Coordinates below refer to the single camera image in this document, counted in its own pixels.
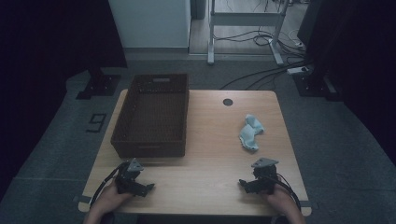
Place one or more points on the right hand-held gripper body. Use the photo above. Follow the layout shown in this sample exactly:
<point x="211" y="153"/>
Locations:
<point x="265" y="179"/>

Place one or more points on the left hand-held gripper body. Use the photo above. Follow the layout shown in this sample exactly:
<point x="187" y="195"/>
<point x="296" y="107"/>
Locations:
<point x="126" y="180"/>

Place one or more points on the black stand base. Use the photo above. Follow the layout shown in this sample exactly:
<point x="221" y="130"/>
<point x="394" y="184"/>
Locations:
<point x="99" y="85"/>
<point x="314" y="85"/>

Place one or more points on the dark curtain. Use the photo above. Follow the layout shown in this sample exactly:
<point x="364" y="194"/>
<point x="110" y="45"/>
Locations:
<point x="46" y="62"/>
<point x="358" y="62"/>

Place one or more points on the light blue cloth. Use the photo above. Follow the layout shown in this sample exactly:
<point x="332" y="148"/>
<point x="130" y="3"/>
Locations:
<point x="249" y="135"/>

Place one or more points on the brown woven basket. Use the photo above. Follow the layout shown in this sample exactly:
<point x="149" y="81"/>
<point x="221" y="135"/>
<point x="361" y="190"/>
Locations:
<point x="152" y="124"/>

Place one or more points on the person's right hand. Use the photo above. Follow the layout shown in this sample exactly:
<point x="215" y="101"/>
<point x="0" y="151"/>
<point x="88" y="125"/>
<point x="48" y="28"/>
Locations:
<point x="281" y="200"/>

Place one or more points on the person's left hand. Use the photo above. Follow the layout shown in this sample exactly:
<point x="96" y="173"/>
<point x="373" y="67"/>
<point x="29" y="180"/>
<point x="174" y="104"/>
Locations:
<point x="109" y="199"/>

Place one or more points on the white metal desk frame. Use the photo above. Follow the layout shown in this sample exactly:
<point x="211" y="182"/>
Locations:
<point x="246" y="18"/>

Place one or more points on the white power strip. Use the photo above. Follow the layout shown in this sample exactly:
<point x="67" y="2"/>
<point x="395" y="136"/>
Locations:
<point x="297" y="70"/>

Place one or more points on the white cabinet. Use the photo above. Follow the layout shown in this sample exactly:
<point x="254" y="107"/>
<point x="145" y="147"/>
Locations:
<point x="152" y="21"/>

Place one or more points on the black round table grommet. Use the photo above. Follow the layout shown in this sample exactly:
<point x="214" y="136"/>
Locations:
<point x="228" y="102"/>

